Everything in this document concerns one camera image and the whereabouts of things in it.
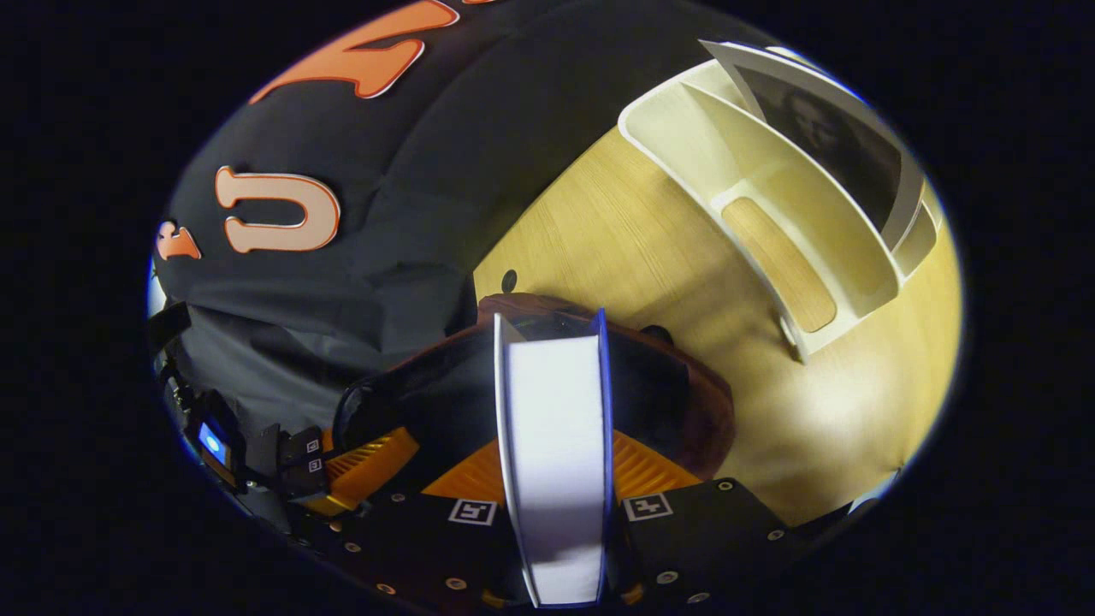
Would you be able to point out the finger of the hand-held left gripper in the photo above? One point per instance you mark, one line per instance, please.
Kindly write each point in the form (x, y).
(359, 470)
(299, 445)

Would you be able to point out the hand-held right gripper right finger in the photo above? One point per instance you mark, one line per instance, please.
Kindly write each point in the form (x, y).
(684, 547)

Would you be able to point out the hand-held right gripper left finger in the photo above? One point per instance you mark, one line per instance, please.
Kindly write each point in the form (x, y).
(428, 547)

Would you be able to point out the maroon schoolbag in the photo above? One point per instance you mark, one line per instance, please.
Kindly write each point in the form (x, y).
(445, 402)

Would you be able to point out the blue cover book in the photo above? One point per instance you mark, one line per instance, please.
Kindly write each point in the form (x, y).
(556, 445)

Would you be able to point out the white bookshelf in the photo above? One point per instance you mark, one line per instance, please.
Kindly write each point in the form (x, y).
(684, 137)

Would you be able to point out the grey portrait cover book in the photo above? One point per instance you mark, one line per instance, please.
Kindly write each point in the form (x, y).
(838, 145)

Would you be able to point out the round black table grommet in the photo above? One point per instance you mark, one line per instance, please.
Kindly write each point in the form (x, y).
(509, 280)

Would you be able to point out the black backdrop cloth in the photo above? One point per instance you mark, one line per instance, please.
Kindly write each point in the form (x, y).
(428, 188)

